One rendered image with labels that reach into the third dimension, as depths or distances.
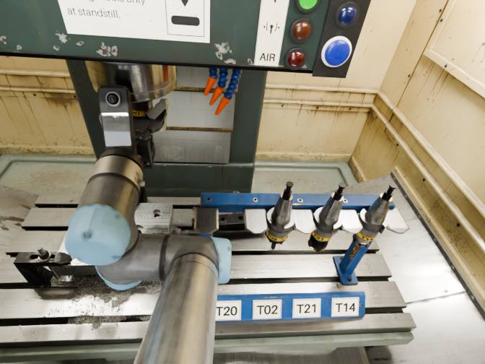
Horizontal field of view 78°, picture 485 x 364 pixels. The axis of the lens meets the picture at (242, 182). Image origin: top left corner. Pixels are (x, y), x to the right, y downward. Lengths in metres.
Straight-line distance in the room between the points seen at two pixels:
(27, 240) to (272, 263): 0.77
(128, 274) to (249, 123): 0.86
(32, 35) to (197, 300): 0.35
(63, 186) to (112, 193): 1.36
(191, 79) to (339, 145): 1.07
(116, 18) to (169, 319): 0.32
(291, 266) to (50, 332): 0.68
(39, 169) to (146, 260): 1.52
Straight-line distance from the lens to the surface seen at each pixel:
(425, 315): 1.23
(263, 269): 0.97
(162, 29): 0.38
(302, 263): 1.01
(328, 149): 1.87
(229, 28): 0.38
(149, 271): 0.50
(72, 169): 1.89
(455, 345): 1.22
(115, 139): 0.53
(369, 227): 0.74
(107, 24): 0.39
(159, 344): 0.32
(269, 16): 0.38
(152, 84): 0.56
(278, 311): 0.88
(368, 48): 1.63
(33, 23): 0.42
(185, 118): 1.17
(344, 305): 0.94
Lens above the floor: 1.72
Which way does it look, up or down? 43 degrees down
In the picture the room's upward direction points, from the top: 7 degrees clockwise
